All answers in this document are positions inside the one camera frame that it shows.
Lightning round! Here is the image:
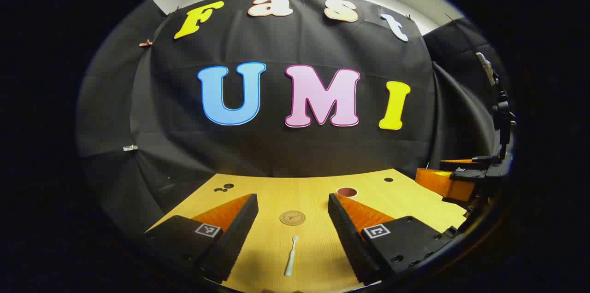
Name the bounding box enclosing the pale green toothbrush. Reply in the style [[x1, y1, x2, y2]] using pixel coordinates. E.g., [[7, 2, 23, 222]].
[[284, 236, 299, 277]]

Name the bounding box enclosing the wooden desktop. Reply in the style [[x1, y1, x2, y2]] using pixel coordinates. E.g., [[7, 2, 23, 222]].
[[147, 169, 468, 293]]

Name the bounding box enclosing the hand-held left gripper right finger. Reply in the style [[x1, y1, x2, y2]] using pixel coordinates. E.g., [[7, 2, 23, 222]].
[[328, 193, 454, 286]]

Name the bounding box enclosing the round cork coaster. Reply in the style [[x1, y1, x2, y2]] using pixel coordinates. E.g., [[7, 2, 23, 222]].
[[279, 211, 307, 226]]

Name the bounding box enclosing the black backdrop cloth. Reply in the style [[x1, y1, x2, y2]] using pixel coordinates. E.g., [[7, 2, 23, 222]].
[[76, 0, 512, 238]]

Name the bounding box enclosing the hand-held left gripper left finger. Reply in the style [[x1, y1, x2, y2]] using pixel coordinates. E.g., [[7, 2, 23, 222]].
[[144, 193, 259, 283]]

